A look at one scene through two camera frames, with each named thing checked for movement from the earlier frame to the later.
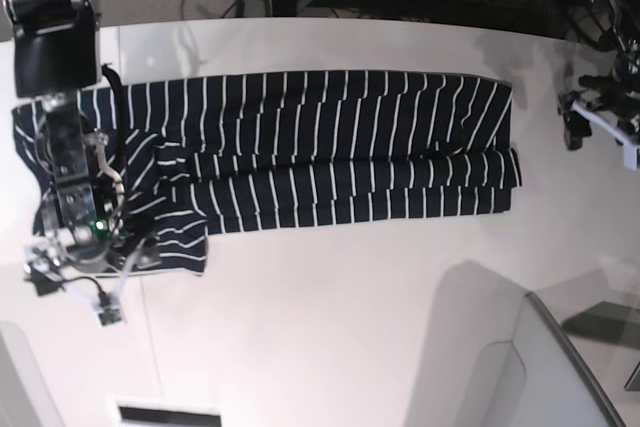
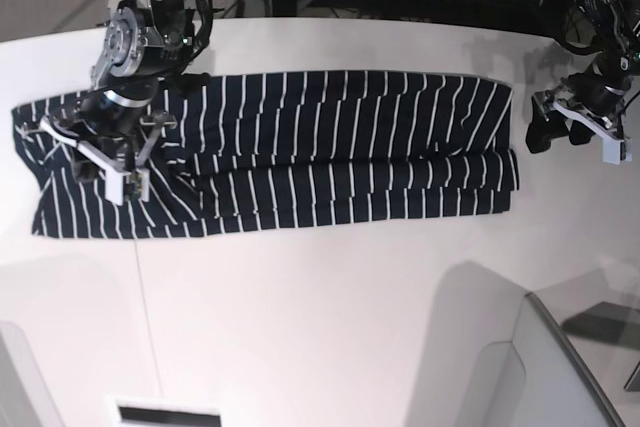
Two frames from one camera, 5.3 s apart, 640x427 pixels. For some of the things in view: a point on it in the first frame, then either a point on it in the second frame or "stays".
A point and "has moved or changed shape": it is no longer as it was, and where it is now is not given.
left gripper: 48,261 to 94,151
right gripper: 576,127 to 548,121
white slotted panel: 124,411 stays
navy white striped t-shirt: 177,156 has moved or changed shape
